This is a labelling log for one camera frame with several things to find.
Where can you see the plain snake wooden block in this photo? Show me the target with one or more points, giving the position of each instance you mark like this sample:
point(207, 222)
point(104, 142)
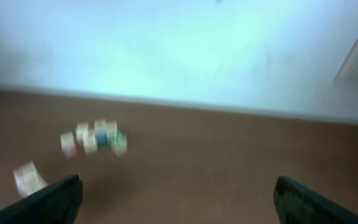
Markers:
point(90, 144)

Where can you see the blue H wooden block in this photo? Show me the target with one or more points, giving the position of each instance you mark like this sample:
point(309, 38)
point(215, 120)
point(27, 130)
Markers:
point(28, 180)

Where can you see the green N wooden block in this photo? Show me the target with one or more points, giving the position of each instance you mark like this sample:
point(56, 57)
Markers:
point(119, 143)

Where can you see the red Y wooden block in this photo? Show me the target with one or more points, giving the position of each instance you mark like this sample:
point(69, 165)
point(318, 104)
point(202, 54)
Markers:
point(68, 144)

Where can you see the beige wall control panel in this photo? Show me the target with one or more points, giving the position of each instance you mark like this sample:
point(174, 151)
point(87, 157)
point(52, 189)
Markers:
point(357, 59)

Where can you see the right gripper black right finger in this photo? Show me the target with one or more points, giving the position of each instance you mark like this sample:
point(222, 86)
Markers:
point(297, 204)

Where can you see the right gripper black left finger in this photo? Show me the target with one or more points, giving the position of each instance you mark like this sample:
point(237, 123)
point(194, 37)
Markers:
point(57, 203)

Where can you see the blue D wooden block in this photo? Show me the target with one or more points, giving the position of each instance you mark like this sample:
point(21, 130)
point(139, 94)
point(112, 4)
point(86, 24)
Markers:
point(100, 132)

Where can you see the green-sided rear wooden block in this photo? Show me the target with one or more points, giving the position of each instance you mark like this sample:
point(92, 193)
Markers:
point(111, 129)

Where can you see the red-sided wooden block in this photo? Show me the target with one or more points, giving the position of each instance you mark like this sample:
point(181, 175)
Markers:
point(81, 132)

